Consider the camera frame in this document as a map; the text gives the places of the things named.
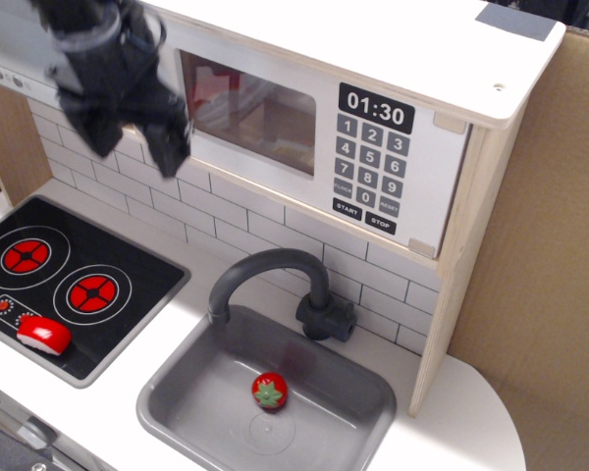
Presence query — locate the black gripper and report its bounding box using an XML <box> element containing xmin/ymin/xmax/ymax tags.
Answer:
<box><xmin>47</xmin><ymin>28</ymin><xmax>192</xmax><ymax>178</ymax></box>

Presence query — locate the white toy microwave door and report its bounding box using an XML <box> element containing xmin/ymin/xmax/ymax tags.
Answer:
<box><xmin>153</xmin><ymin>16</ymin><xmax>471</xmax><ymax>259</ymax></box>

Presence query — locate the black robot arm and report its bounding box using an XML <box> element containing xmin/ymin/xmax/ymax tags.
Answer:
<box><xmin>31</xmin><ymin>1</ymin><xmax>190</xmax><ymax>178</ymax></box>

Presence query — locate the wooden microwave cabinet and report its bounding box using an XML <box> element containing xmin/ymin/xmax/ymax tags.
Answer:
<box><xmin>112</xmin><ymin>0</ymin><xmax>567</xmax><ymax>419</ymax></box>

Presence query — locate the orange salmon sushi toy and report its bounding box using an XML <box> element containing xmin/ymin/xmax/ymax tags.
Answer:
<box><xmin>190</xmin><ymin>65</ymin><xmax>258</xmax><ymax>130</ymax></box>

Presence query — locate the wooden left side panel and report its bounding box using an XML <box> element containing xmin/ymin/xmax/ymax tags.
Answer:
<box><xmin>0</xmin><ymin>85</ymin><xmax>52</xmax><ymax>207</ymax></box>

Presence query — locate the grey range hood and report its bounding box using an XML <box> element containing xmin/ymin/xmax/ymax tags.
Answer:
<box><xmin>0</xmin><ymin>1</ymin><xmax>83</xmax><ymax>108</ymax></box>

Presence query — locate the black toy stovetop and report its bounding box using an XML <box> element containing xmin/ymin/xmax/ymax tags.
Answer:
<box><xmin>0</xmin><ymin>196</ymin><xmax>190</xmax><ymax>389</ymax></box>

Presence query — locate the red tuna sushi toy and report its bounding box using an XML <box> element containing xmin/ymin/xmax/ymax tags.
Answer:
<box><xmin>16</xmin><ymin>315</ymin><xmax>73</xmax><ymax>356</ymax></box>

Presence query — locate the dark grey toy faucet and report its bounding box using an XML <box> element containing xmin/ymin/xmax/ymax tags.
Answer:
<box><xmin>207</xmin><ymin>248</ymin><xmax>357</xmax><ymax>342</ymax></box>

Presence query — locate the grey toy sink basin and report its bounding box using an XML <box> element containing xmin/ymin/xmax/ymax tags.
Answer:
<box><xmin>137</xmin><ymin>306</ymin><xmax>396</xmax><ymax>470</ymax></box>

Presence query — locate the red toy strawberry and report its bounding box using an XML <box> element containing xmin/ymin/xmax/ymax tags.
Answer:
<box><xmin>251</xmin><ymin>372</ymin><xmax>289</xmax><ymax>410</ymax></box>

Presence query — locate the grey oven front panel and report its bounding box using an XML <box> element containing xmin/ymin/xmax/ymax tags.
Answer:
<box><xmin>0</xmin><ymin>390</ymin><xmax>113</xmax><ymax>470</ymax></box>

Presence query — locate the grey tape patch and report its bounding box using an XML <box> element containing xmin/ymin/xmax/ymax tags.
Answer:
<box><xmin>475</xmin><ymin>2</ymin><xmax>557</xmax><ymax>41</ymax></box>

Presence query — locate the brown cardboard panel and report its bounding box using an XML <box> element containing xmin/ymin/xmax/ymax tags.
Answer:
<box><xmin>450</xmin><ymin>29</ymin><xmax>589</xmax><ymax>470</ymax></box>

